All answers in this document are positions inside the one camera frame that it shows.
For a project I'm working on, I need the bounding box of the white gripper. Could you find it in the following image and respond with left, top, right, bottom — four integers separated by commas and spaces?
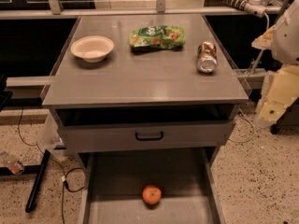
254, 64, 299, 128

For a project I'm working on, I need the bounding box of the grey top drawer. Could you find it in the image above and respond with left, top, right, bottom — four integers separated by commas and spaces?
57, 104, 236, 153

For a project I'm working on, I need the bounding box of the clear plastic bottle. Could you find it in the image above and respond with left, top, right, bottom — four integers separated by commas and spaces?
0, 151, 24, 175

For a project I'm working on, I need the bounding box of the white power strip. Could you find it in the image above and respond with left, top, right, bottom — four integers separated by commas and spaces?
220, 0, 266, 18

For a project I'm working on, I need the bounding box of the white paper bowl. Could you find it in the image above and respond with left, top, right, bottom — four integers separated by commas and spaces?
71, 35, 114, 63

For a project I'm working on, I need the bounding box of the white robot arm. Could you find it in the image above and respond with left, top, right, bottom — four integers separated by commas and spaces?
251, 0, 299, 128

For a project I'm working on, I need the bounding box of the black floor cable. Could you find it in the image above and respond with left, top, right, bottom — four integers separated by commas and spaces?
17, 109, 86, 224

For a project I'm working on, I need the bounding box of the orange fruit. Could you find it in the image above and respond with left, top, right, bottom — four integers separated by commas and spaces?
142, 185, 162, 205

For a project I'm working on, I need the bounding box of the grey drawer cabinet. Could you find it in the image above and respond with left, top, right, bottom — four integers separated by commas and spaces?
43, 14, 248, 160

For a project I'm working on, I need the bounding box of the black metal floor bar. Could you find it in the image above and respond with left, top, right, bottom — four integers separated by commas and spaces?
25, 150, 50, 213

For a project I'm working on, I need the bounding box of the green chip bag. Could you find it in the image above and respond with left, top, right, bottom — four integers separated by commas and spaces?
129, 25, 186, 50

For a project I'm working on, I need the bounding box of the crushed soda can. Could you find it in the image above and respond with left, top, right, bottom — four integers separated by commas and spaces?
196, 41, 218, 74

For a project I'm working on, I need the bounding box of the grey open middle drawer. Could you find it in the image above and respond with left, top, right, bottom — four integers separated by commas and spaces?
78, 148, 226, 224

